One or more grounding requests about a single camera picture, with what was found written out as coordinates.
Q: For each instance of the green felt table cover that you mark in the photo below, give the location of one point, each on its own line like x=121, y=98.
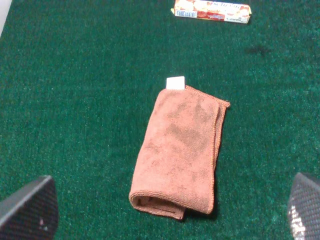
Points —
x=78, y=82

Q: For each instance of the folded orange microfiber cloth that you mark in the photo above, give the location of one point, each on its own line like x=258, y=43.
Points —
x=176, y=163

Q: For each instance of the long candy stick pack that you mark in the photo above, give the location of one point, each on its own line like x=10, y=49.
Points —
x=212, y=10

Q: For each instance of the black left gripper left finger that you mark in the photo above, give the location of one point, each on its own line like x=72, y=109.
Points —
x=31, y=213

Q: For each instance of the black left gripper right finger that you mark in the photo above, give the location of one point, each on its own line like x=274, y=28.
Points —
x=303, y=209

